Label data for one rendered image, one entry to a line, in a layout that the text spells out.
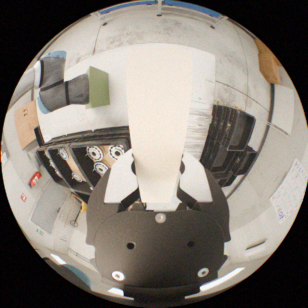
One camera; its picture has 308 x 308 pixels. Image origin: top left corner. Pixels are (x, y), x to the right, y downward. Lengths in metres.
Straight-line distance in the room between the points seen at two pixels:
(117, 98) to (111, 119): 0.13
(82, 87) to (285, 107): 2.93
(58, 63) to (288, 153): 3.03
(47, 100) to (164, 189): 0.48
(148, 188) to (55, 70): 0.46
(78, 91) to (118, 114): 0.25
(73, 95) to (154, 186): 0.42
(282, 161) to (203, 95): 2.47
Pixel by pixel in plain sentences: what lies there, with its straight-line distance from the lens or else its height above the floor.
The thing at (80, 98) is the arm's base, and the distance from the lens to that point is 0.45.
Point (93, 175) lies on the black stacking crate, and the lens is 0.61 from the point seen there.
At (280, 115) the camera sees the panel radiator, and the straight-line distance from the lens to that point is 2.73.
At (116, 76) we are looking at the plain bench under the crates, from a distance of 0.56.
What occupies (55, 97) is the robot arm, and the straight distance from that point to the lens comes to 0.44.
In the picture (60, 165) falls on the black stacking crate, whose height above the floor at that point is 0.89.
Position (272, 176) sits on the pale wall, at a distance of 2.85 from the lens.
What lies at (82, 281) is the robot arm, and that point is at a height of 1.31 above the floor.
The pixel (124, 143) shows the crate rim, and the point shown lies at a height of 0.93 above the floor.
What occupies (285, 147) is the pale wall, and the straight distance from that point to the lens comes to 2.73.
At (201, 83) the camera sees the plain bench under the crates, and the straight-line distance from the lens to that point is 0.56.
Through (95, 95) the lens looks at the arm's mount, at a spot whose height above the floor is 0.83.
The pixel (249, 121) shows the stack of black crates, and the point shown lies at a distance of 1.17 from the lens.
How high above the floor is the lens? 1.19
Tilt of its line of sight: 57 degrees down
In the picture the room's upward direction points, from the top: 180 degrees counter-clockwise
